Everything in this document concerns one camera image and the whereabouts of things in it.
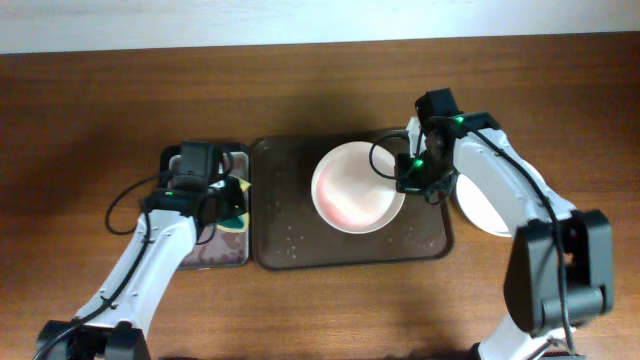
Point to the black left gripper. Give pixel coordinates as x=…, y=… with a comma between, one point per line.
x=226, y=198

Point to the green and yellow scrub sponge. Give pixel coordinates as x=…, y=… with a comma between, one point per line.
x=232, y=214

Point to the pinkish plate with red stain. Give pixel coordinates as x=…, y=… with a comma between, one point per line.
x=349, y=190

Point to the cream plate with red stain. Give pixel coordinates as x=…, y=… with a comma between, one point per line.
x=477, y=208

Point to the metal tray with soapy water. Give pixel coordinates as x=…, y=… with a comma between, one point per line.
x=225, y=245

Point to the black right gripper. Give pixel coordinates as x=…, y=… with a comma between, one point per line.
x=417, y=181

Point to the dark brown serving tray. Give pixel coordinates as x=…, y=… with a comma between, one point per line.
x=287, y=233

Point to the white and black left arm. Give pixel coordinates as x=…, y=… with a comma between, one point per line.
x=114, y=323

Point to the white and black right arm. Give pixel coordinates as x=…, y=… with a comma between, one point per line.
x=560, y=271

